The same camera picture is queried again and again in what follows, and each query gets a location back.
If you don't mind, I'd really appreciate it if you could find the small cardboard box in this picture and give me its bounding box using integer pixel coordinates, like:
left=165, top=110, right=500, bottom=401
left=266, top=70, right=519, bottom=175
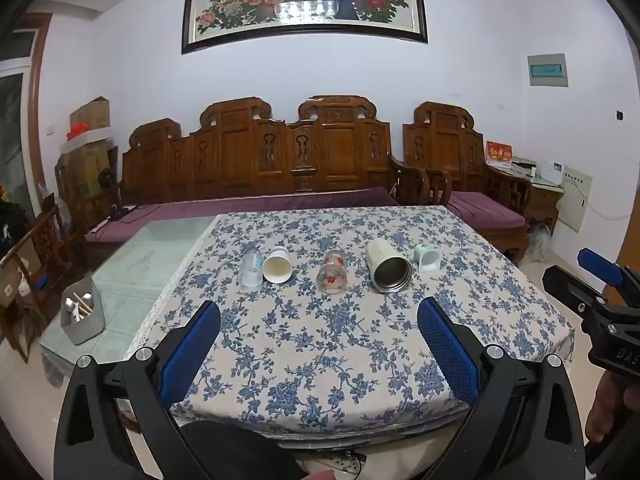
left=69, top=97, right=111, bottom=134

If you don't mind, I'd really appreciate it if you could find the clear plastic bag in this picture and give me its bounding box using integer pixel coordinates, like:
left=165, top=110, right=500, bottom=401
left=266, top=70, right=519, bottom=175
left=525, top=224, right=555, bottom=264

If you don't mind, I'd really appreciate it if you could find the white paper cup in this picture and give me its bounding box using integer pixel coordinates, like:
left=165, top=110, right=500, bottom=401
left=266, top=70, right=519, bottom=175
left=262, top=246, right=293, bottom=284

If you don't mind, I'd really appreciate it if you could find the wooden folding chair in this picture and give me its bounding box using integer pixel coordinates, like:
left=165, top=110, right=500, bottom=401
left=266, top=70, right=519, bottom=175
left=0, top=199, right=68, bottom=361

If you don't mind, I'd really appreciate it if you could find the red desk calendar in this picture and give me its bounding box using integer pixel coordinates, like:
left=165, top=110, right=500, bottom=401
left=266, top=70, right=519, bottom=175
left=486, top=141, right=514, bottom=169

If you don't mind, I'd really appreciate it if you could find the clear plastic cup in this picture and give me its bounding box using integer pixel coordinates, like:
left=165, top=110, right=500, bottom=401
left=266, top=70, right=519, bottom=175
left=237, top=252, right=264, bottom=291

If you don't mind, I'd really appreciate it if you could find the white power strip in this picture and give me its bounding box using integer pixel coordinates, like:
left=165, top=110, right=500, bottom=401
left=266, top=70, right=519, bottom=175
left=309, top=452, right=367, bottom=477

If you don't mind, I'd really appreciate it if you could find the short purple seat cushion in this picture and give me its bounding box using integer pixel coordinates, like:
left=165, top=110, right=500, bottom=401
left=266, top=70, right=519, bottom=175
left=446, top=190, right=529, bottom=229

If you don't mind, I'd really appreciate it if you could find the cream steel thermos cup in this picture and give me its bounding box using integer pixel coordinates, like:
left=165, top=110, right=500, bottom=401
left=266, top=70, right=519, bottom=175
left=366, top=238, right=414, bottom=295

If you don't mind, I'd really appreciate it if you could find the black desk fan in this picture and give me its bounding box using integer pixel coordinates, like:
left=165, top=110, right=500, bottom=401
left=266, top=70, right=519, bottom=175
left=97, top=167, right=124, bottom=222

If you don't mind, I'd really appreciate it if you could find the long purple seat cushion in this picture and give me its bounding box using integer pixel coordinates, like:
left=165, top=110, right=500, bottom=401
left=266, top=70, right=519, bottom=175
left=85, top=187, right=401, bottom=244

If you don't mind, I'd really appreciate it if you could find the person's right hand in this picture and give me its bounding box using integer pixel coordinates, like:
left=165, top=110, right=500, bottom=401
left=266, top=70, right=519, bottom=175
left=585, top=371, right=633, bottom=444

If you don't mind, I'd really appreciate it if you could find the grey utensil holder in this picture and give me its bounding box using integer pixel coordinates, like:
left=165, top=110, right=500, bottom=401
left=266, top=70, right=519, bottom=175
left=60, top=277, right=106, bottom=346

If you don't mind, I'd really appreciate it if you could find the carved wooden sofa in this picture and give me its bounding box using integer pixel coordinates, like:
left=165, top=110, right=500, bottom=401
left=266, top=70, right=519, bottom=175
left=84, top=95, right=432, bottom=272

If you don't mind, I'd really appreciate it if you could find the wooden door frame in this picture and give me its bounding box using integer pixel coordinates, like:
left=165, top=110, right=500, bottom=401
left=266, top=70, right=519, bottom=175
left=26, top=12, right=54, bottom=218

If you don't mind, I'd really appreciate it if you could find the wooden side table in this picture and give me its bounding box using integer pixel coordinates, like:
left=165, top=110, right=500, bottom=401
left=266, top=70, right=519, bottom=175
left=507, top=165, right=564, bottom=237

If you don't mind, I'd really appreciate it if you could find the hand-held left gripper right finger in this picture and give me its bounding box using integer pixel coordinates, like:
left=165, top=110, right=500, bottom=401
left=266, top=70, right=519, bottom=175
left=416, top=296, right=586, bottom=480

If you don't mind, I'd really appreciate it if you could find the wall electrical panel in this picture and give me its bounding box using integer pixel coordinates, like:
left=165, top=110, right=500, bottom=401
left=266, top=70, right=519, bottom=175
left=527, top=53, right=570, bottom=89

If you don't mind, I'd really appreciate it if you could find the blue floral tablecloth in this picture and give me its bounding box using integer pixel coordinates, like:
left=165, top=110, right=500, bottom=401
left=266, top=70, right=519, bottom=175
left=122, top=205, right=576, bottom=437

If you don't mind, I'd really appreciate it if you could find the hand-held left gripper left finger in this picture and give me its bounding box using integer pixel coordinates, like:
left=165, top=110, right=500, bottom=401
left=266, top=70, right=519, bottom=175
left=54, top=300, right=222, bottom=480

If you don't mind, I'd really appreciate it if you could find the large cardboard box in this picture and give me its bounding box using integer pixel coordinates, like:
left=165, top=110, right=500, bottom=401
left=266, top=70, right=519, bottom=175
left=54, top=139, right=119, bottom=233

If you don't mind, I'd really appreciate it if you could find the carved wooden armchair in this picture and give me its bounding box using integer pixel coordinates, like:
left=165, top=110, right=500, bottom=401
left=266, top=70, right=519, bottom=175
left=402, top=101, right=534, bottom=264

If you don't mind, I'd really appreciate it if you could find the floral glass cup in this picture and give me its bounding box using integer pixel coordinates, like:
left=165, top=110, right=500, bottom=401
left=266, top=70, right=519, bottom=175
left=317, top=251, right=347, bottom=294

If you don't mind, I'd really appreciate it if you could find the white desktop device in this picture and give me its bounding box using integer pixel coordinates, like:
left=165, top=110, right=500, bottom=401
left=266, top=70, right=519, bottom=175
left=532, top=160, right=564, bottom=187

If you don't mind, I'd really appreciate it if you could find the framed floral peacock painting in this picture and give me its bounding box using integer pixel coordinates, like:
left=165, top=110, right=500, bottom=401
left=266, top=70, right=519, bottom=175
left=181, top=0, right=429, bottom=56

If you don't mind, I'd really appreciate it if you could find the small green white mug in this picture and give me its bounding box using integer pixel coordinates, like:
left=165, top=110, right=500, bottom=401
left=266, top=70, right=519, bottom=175
left=414, top=242, right=443, bottom=273

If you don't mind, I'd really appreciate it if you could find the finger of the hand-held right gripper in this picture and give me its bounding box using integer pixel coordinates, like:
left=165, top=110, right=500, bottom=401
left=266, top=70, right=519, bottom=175
left=576, top=247, right=640, bottom=307
left=542, top=265, right=609, bottom=322

